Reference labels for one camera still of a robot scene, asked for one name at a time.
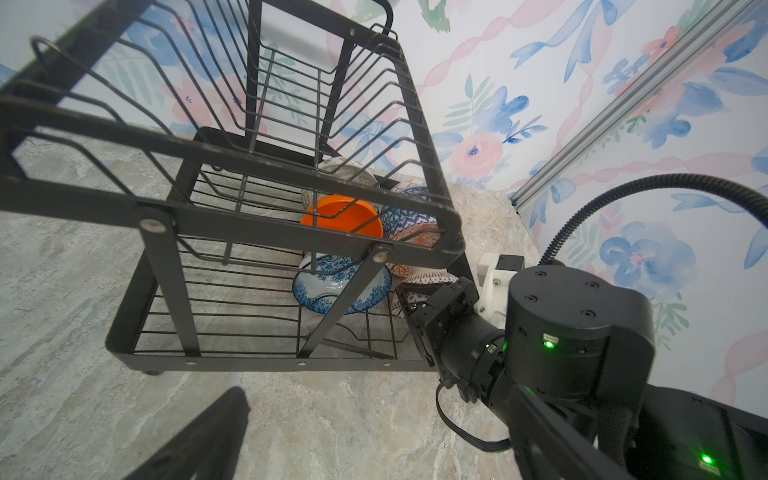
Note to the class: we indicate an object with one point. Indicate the blue geometric patterned bowl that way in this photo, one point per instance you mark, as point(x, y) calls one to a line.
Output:
point(396, 220)

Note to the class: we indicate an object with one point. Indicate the right aluminium corner post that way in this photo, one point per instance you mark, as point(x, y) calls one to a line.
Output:
point(721, 17)

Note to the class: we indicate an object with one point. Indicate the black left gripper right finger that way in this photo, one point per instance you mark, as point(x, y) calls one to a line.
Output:
point(547, 447)

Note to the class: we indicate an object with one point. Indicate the orange plastic bowl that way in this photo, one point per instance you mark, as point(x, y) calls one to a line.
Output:
point(345, 214)

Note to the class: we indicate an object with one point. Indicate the green patterned ceramic bowl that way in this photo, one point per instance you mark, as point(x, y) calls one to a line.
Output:
point(338, 167)

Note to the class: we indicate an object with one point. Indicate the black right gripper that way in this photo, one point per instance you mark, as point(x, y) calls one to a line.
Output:
point(464, 348)

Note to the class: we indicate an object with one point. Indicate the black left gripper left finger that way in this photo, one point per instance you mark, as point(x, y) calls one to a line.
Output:
point(206, 448)

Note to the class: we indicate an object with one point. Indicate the blue floral ceramic bowl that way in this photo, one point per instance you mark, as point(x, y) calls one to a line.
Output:
point(318, 291)

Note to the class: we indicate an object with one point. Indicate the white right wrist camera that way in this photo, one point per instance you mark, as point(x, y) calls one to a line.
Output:
point(494, 273)

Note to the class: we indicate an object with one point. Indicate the red patterned ceramic bowl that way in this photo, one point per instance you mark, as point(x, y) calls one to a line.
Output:
point(424, 234)

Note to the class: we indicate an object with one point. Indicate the black wire dish rack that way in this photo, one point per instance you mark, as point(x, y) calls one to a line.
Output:
point(197, 125)

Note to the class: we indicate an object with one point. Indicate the white brown lattice bowl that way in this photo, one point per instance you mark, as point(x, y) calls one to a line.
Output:
point(429, 279)

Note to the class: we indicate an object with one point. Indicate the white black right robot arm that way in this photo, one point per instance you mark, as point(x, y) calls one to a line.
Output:
point(568, 377)

